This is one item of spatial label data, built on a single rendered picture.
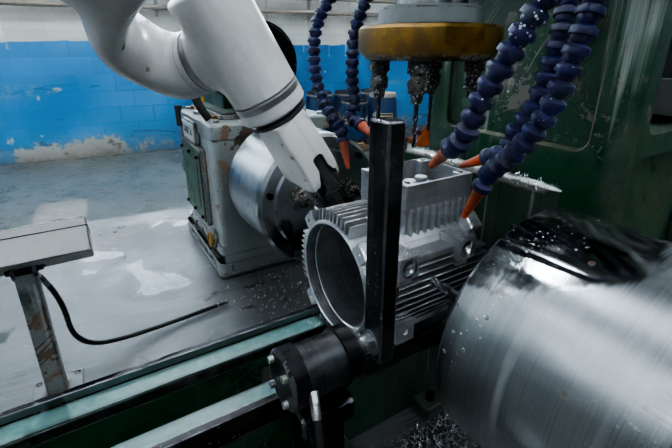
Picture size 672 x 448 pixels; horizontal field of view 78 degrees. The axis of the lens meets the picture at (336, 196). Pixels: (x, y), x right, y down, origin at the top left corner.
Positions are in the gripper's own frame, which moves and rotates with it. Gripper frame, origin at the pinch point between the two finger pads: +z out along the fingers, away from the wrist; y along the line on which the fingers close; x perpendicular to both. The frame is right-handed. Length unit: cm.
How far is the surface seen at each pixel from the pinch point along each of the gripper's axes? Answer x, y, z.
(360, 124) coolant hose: 12.4, -5.6, -3.7
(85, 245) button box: -29.6, -14.6, -11.1
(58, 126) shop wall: -81, -557, 34
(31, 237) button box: -33.7, -15.9, -15.9
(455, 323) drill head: -4.4, 28.4, -1.0
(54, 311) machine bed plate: -50, -43, 6
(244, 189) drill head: -6.3, -22.6, 0.8
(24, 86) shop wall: -78, -560, -19
